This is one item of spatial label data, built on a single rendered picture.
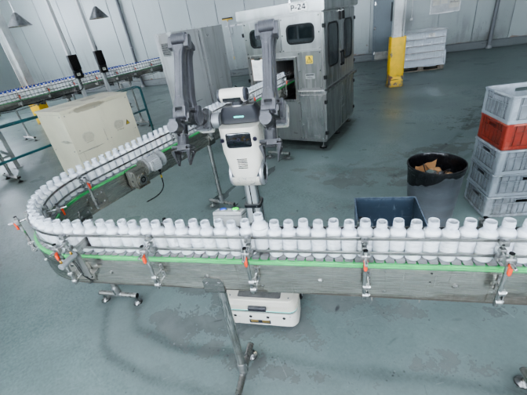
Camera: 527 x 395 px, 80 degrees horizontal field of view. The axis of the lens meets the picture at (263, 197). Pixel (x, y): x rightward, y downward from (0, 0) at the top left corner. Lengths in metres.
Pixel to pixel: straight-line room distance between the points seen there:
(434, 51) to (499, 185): 7.50
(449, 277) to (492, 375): 1.06
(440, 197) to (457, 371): 1.30
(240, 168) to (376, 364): 1.42
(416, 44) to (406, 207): 8.77
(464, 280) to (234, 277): 0.90
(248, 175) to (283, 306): 0.88
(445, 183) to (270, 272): 1.87
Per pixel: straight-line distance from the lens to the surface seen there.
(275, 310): 2.19
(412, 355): 2.29
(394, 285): 1.38
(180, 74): 1.71
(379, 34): 13.09
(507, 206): 3.59
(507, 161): 3.33
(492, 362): 2.41
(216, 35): 8.09
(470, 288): 1.44
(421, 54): 10.48
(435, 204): 2.96
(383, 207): 1.84
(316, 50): 4.68
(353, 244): 1.26
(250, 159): 1.80
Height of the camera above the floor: 1.86
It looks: 29 degrees down
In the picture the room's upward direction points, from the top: 9 degrees counter-clockwise
